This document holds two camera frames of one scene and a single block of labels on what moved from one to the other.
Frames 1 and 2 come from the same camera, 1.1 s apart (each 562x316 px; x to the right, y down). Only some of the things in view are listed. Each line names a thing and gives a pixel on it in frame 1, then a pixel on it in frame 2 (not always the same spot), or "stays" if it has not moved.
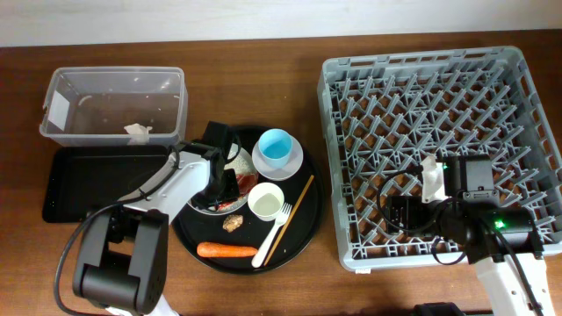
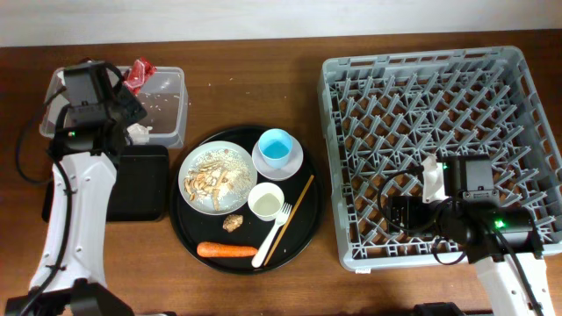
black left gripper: x=232 y=191 → x=137 y=111
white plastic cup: x=265 y=200 stays
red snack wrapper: x=247 y=183 → x=137 y=75
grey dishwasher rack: x=386 y=113 stays
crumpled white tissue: x=138 y=134 stays
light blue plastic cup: x=276 y=147 stays
